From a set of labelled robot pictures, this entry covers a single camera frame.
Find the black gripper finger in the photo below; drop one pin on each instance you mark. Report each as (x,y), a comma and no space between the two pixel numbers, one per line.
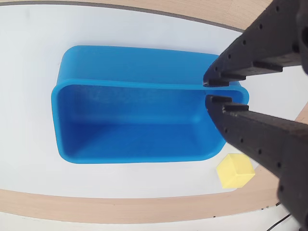
(262,43)
(269,142)

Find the yellow cube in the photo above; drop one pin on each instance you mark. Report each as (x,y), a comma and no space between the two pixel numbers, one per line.
(234,172)

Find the blue rectangular plastic bin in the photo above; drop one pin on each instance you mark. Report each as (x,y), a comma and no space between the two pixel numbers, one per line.
(132,125)

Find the white rectangular board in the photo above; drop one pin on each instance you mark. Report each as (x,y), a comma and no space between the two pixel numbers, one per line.
(29,96)

